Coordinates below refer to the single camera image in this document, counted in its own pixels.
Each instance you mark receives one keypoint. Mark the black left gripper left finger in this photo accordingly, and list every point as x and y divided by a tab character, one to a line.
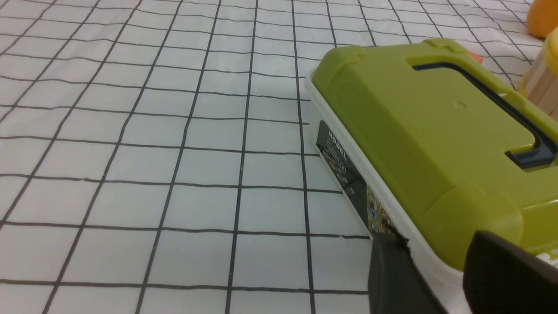
395	286

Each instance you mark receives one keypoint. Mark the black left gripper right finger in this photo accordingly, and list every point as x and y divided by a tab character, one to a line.
501	278

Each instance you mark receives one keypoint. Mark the orange toy fruit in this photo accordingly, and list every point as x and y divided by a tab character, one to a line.
542	18

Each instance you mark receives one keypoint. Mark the green lidded storage box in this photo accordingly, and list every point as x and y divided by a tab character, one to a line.
424	139

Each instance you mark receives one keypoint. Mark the white grid tablecloth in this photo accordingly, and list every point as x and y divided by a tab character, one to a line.
156	156

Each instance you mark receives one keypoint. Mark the yellow bamboo steamer lid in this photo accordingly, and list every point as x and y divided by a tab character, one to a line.
540	83

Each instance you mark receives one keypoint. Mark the orange cube block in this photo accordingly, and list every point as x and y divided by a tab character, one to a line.
476	57

